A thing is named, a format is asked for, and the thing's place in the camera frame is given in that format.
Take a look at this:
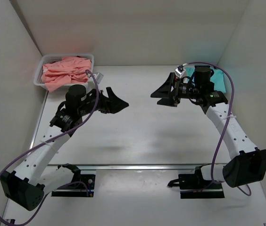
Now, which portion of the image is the teal folded t shirt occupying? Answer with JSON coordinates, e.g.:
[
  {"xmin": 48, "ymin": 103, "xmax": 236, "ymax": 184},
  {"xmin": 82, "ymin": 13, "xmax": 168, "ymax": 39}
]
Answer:
[{"xmin": 186, "ymin": 65, "xmax": 226, "ymax": 94}]

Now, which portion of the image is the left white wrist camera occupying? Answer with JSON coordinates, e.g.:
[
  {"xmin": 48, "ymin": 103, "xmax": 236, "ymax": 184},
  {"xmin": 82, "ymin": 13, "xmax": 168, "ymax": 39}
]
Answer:
[{"xmin": 94, "ymin": 72, "xmax": 104, "ymax": 84}]

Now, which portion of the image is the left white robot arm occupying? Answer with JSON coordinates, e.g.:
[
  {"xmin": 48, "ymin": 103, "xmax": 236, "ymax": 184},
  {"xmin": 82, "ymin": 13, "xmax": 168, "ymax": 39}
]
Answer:
[{"xmin": 0, "ymin": 85, "xmax": 129, "ymax": 211}]

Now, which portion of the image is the white plastic basket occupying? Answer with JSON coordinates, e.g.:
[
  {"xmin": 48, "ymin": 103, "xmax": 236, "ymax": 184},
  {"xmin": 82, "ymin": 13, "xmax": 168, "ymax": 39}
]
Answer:
[{"xmin": 33, "ymin": 53, "xmax": 94, "ymax": 90}]

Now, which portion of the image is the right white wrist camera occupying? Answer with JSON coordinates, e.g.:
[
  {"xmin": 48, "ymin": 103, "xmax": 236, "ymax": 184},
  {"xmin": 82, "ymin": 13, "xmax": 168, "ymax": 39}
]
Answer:
[{"xmin": 175, "ymin": 64, "xmax": 187, "ymax": 78}]

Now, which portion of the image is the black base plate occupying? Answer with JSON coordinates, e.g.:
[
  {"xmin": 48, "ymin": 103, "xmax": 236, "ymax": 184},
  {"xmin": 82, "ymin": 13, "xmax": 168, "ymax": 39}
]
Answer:
[
  {"xmin": 167, "ymin": 166, "xmax": 225, "ymax": 199},
  {"xmin": 51, "ymin": 170, "xmax": 96, "ymax": 198}
]

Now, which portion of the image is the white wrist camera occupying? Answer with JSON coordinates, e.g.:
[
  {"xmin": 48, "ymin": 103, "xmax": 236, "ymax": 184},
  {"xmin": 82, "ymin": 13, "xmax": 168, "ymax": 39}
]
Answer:
[
  {"xmin": 94, "ymin": 72, "xmax": 104, "ymax": 84},
  {"xmin": 175, "ymin": 64, "xmax": 187, "ymax": 78}
]

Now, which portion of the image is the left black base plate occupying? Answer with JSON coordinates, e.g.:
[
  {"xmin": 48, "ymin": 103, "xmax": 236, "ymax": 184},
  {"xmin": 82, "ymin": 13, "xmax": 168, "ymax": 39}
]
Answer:
[{"xmin": 51, "ymin": 170, "xmax": 96, "ymax": 198}]

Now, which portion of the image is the pink t shirt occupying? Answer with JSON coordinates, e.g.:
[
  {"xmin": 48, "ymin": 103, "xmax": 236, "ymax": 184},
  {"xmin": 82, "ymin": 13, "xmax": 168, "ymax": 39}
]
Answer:
[{"xmin": 41, "ymin": 56, "xmax": 91, "ymax": 92}]

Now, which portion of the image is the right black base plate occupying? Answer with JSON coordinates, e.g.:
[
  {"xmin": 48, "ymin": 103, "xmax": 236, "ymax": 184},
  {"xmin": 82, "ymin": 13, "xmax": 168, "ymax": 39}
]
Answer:
[{"xmin": 167, "ymin": 166, "xmax": 225, "ymax": 199}]

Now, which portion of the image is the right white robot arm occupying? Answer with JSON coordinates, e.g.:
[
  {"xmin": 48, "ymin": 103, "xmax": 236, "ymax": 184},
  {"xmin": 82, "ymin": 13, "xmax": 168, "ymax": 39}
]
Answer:
[{"xmin": 151, "ymin": 65, "xmax": 266, "ymax": 188}]

